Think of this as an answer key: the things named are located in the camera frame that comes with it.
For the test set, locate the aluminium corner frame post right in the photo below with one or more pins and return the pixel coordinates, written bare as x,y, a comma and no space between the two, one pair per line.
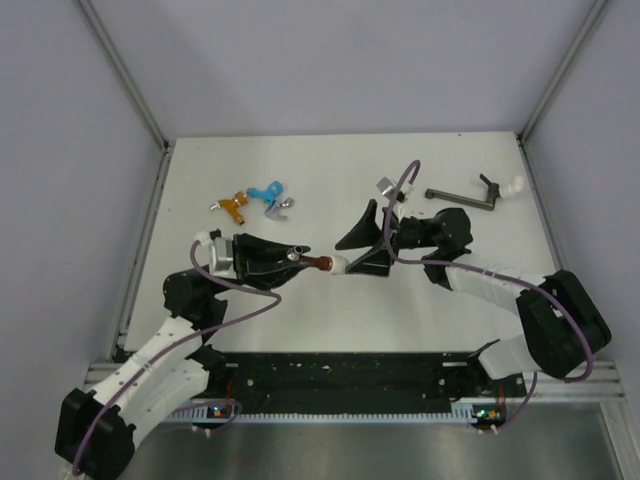
596,14

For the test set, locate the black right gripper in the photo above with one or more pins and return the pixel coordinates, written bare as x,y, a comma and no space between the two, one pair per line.
366,234

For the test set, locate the grey slotted cable duct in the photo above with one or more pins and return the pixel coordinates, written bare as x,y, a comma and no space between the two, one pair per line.
465,414

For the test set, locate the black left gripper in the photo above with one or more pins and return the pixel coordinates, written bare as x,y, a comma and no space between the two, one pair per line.
249,248

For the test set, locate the chrome water faucet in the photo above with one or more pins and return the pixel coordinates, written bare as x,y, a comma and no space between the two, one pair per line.
276,210

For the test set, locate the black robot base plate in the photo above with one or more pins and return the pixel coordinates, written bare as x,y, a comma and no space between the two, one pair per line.
351,383

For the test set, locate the white elbow fitting on faucet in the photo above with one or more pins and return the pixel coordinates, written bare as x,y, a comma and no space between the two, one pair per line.
512,189

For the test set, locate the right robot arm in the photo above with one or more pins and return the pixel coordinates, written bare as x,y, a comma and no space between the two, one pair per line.
562,327

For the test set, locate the aluminium corner frame post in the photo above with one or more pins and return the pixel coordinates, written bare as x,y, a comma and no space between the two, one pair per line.
596,14
122,73

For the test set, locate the grey long-spout faucet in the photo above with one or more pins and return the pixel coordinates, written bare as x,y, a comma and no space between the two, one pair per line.
487,204

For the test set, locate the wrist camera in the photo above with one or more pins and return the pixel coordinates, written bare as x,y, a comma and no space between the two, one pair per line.
388,187
220,252

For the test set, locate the yellow water faucet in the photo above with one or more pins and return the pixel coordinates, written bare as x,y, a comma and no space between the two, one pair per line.
232,206

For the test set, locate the brown water faucet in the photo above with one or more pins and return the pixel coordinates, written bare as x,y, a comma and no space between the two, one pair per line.
312,260

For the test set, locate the blue water faucet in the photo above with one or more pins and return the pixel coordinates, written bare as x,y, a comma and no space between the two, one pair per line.
269,195

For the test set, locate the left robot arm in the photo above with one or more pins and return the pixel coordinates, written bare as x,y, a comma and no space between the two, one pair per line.
231,280

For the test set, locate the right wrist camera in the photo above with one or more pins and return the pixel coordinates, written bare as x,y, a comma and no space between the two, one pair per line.
388,187

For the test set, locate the white elbow pipe fitting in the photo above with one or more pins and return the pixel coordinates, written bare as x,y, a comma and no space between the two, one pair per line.
339,265

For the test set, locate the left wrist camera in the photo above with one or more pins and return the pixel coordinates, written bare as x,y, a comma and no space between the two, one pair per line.
220,252

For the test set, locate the aluminium corner frame post left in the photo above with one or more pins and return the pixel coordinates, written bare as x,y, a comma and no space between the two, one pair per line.
122,73

